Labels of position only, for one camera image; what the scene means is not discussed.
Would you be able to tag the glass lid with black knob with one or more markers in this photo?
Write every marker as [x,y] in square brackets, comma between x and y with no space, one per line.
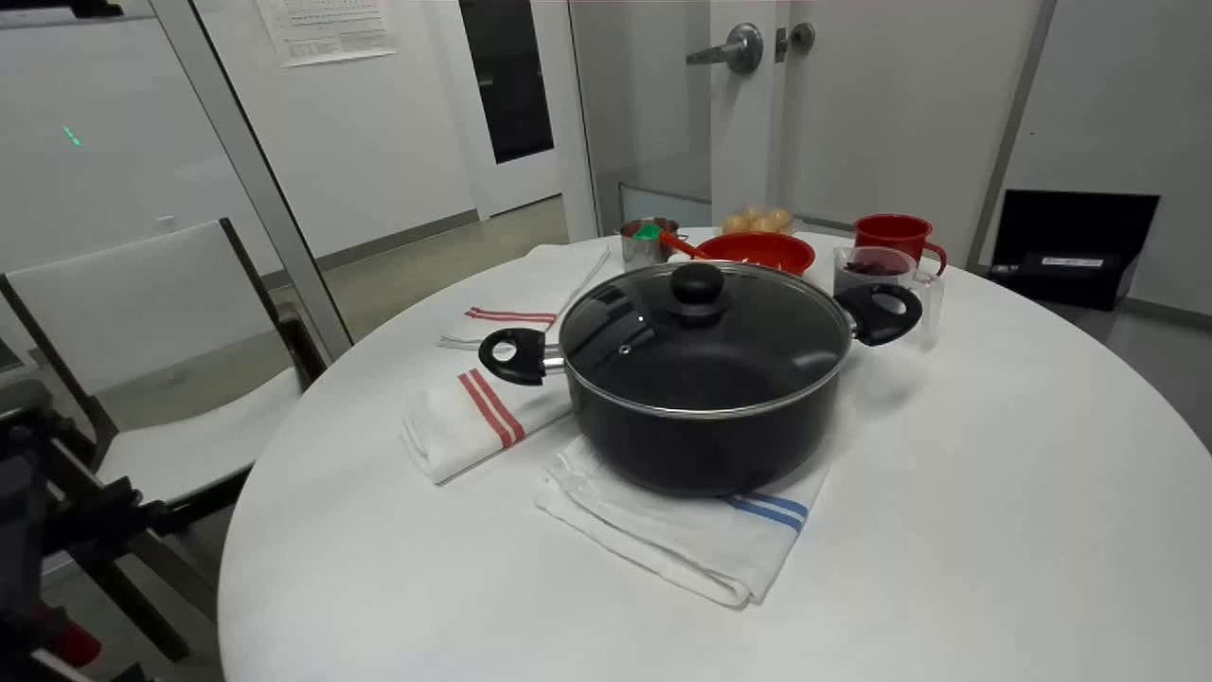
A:
[695,287]

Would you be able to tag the metal cup with green item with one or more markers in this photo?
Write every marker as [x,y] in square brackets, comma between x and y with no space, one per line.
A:
[645,245]

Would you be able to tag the red bowl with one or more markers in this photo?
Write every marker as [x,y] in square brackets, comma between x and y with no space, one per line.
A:
[757,251]

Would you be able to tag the white towel with blue stripes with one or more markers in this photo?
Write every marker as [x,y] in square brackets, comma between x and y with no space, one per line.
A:
[684,542]

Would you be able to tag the glass cup with dark liquid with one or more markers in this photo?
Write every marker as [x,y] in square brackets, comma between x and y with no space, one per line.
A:
[871,265]

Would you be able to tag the dark narrow door window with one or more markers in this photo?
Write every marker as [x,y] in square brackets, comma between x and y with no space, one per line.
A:
[506,77]

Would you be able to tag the red mug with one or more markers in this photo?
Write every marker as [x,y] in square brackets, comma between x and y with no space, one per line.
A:
[890,234]

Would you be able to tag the silver deadbolt lock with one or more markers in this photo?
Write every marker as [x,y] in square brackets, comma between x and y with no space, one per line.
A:
[798,41]

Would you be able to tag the white door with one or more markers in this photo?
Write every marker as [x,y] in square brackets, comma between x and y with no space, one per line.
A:
[896,114]

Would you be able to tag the white paper notice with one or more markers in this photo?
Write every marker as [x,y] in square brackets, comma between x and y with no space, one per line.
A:
[328,28]

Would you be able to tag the black open case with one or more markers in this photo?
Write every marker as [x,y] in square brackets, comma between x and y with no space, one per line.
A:
[1072,241]

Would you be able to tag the black tripod stand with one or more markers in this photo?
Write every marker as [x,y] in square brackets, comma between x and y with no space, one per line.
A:
[75,517]

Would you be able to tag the grey metal frame post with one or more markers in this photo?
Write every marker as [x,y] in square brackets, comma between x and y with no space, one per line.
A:
[250,177]

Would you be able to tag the white chair with dark frame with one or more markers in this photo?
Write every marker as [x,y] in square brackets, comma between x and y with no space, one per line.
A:
[151,304]

